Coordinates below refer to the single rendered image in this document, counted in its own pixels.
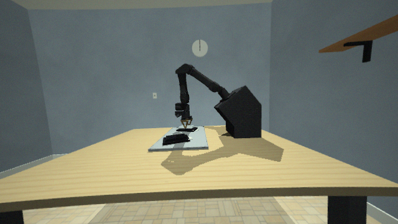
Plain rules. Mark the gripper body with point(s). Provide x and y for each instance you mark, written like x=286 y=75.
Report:
x=187 y=116

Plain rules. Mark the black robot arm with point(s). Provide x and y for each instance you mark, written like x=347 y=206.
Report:
x=184 y=96

